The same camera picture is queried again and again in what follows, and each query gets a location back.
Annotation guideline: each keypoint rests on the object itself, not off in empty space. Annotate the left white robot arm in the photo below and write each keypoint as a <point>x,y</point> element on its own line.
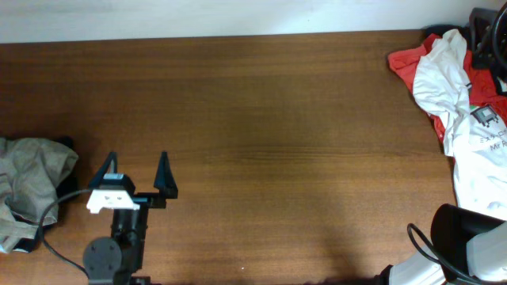
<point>117,258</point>

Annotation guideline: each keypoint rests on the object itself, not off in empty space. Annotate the khaki green shorts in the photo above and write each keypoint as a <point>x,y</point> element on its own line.
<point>31,170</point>

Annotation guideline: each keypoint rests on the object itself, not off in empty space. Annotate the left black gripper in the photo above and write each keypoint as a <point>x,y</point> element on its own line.
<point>142,199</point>

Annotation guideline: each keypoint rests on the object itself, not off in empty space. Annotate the white printed t-shirt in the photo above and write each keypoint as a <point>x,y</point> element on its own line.
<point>474,137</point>

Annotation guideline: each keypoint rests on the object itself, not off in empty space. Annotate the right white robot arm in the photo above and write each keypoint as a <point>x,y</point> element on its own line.
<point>463,246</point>

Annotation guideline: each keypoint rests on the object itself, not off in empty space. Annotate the black folded garment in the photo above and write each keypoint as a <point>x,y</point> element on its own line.
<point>68,185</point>

